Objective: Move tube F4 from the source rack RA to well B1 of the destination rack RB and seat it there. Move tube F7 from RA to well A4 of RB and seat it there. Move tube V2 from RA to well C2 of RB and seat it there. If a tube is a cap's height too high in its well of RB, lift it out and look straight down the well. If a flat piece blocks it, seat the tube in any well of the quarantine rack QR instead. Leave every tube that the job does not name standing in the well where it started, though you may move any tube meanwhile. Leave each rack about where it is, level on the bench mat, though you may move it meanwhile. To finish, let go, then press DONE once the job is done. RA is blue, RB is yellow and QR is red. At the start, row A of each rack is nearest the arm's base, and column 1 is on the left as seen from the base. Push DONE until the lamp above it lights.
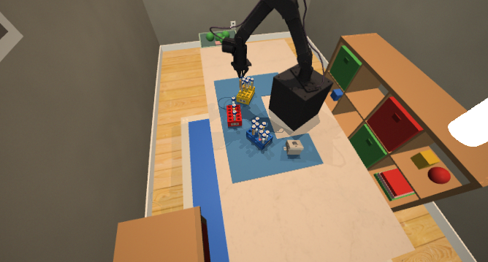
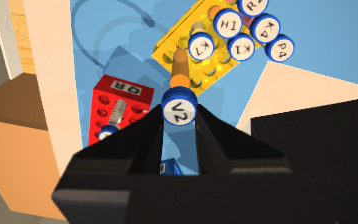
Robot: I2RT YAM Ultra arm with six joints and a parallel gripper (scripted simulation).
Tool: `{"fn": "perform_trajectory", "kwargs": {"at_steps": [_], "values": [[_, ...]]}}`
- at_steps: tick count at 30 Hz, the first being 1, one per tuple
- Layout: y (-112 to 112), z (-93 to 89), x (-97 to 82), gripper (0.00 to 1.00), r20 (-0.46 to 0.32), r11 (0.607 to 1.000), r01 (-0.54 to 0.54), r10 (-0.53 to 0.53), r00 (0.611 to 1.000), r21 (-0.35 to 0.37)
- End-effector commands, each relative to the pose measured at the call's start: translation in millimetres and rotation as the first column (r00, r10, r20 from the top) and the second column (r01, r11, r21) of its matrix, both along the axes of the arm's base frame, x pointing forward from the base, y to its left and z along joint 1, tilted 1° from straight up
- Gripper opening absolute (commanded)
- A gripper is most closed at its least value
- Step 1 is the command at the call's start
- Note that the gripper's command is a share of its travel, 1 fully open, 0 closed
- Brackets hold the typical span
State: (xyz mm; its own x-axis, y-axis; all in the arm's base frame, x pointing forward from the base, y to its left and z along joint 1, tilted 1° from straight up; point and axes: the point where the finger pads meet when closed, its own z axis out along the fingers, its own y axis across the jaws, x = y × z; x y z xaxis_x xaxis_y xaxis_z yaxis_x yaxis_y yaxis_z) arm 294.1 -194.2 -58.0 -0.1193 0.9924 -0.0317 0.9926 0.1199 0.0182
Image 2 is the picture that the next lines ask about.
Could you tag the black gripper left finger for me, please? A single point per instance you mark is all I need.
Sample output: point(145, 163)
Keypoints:
point(126, 149)

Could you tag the blue tube rack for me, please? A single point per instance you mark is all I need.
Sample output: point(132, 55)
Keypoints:
point(170, 166)

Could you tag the light blue mat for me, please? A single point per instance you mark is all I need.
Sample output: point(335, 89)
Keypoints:
point(117, 38)

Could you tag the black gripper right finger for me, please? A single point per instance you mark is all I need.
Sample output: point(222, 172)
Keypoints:
point(234, 151)

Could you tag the red rack with round wells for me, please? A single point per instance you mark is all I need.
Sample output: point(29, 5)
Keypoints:
point(105, 95)

